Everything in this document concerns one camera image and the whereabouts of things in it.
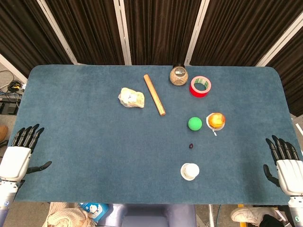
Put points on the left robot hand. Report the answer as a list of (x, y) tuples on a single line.
[(14, 160)]

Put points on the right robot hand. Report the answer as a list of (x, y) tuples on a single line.
[(289, 175)]

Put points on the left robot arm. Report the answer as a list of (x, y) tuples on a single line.
[(6, 192)]

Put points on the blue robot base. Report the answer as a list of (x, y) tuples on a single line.
[(146, 215)]

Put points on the orange fruit in white cup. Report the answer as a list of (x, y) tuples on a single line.
[(216, 120)]

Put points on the small dark purple object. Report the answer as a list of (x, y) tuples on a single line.
[(191, 145)]

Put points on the brown shoe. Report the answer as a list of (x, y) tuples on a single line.
[(3, 133)]

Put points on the black foot pedal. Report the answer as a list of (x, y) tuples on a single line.
[(8, 107)]

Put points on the white sneaker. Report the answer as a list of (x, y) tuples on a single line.
[(251, 214)]

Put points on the beige knitted cloth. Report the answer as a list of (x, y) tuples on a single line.
[(66, 216)]

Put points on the blue printed package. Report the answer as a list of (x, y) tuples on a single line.
[(94, 209)]

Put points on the blue table mat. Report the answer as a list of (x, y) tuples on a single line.
[(118, 146)]

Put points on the green ball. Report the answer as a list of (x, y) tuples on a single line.
[(195, 123)]

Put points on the red tape roll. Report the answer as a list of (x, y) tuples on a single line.
[(200, 86)]

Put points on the crumpled plastic bag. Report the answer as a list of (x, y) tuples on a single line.
[(131, 98)]

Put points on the glass jar with black lid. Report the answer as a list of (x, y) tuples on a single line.
[(178, 76)]

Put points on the wooden stick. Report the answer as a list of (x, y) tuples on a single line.
[(154, 94)]

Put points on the dark brown curtain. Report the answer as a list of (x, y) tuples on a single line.
[(156, 28)]

